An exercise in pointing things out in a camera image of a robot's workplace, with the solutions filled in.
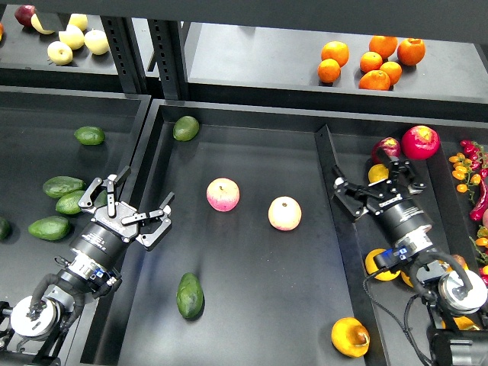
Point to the orange cherry tomatoes lower right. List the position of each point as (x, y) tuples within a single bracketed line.
[(480, 244)]

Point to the orange bottom front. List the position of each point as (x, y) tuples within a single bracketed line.
[(375, 80)]

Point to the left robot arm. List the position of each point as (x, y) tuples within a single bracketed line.
[(41, 322)]

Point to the large black centre tray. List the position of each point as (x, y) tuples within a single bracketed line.
[(271, 297)]

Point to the round green avocado top centre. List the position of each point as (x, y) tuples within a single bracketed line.
[(186, 128)]

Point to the pale yellow pear front left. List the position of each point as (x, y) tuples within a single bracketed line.
[(59, 53)]

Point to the bright red apple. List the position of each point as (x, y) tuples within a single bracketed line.
[(420, 142)]

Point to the green avocado left middle pile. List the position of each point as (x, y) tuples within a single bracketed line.
[(69, 203)]

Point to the orange top right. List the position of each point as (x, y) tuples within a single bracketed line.
[(411, 51)]

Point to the pale yellow pink apple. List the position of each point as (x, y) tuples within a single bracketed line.
[(284, 213)]

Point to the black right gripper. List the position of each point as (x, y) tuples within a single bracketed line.
[(398, 215)]

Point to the yellow pear right tray middle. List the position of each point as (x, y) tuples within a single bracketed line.
[(406, 279)]

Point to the pink red apple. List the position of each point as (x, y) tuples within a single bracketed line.
[(223, 194)]

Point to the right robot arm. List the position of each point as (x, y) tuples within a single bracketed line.
[(456, 298)]

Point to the dark avocado at left edge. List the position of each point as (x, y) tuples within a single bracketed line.
[(5, 228)]

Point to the small orange right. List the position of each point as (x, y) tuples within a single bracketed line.
[(393, 70)]

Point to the orange cherry tomato bunch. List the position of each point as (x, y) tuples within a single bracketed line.
[(466, 171)]

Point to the dark green avocado by wall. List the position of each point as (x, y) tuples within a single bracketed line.
[(102, 199)]

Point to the small orange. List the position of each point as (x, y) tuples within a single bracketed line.
[(393, 70), (370, 61)]

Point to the red chili pepper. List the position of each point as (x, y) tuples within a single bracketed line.
[(480, 207)]

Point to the orange top middle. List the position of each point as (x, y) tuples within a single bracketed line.
[(385, 46)]

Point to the pale yellow pear right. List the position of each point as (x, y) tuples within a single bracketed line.
[(97, 42)]

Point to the green avocado pile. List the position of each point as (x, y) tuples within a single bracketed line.
[(59, 186), (69, 203)]

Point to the small orange centre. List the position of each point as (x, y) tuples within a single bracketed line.
[(370, 61)]

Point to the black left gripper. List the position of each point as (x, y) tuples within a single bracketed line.
[(115, 225)]

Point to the green avocado upper left tray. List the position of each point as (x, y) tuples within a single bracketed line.
[(90, 135)]

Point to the black left tray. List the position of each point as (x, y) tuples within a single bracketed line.
[(38, 143)]

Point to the green avocado left upper pile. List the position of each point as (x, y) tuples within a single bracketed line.
[(59, 186)]

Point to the black metal tray divider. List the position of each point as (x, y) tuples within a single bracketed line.
[(346, 233)]

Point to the orange top left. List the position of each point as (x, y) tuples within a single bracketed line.
[(336, 50)]

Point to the orange lower left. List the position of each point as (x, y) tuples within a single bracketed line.
[(328, 70)]

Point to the black perforated shelf post left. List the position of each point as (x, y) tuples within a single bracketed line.
[(125, 51)]

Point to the red cherry tomato bunch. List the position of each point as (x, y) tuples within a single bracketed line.
[(477, 155)]

